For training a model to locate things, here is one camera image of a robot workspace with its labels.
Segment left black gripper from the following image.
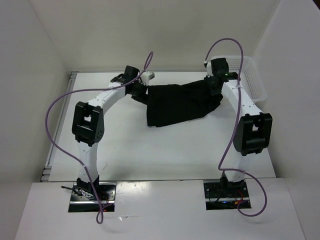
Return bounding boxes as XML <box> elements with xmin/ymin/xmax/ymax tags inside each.
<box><xmin>129</xmin><ymin>80</ymin><xmax>156</xmax><ymax>107</ymax></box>

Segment black shorts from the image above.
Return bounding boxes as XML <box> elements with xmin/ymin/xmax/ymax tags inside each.
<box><xmin>146</xmin><ymin>80</ymin><xmax>223</xmax><ymax>128</ymax></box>

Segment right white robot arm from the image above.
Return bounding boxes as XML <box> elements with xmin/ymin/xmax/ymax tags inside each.
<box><xmin>204</xmin><ymin>58</ymin><xmax>273</xmax><ymax>197</ymax></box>

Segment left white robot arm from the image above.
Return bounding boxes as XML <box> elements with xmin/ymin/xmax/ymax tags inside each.
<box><xmin>71</xmin><ymin>65</ymin><xmax>155</xmax><ymax>200</ymax></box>

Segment white plastic basket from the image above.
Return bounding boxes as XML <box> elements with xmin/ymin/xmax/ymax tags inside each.
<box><xmin>225</xmin><ymin>55</ymin><xmax>267</xmax><ymax>103</ymax></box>

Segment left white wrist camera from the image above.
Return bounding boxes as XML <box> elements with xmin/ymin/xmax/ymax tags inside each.
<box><xmin>138</xmin><ymin>71</ymin><xmax>155</xmax><ymax>86</ymax></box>

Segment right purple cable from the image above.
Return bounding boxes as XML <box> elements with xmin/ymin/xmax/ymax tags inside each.
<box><xmin>204</xmin><ymin>37</ymin><xmax>269</xmax><ymax>216</ymax></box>

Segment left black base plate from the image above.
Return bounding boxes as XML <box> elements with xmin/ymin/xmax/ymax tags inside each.
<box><xmin>68</xmin><ymin>182</ymin><xmax>116</xmax><ymax>213</ymax></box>

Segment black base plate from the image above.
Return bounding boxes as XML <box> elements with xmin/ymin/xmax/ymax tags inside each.
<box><xmin>203</xmin><ymin>181</ymin><xmax>252</xmax><ymax>211</ymax></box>
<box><xmin>68</xmin><ymin>182</ymin><xmax>116</xmax><ymax>213</ymax></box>

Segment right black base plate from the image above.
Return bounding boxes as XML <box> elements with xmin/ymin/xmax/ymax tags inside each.
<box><xmin>203</xmin><ymin>181</ymin><xmax>252</xmax><ymax>211</ymax></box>

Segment aluminium table edge rail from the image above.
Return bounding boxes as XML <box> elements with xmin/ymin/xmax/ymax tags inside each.
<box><xmin>40</xmin><ymin>71</ymin><xmax>79</xmax><ymax>183</ymax></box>

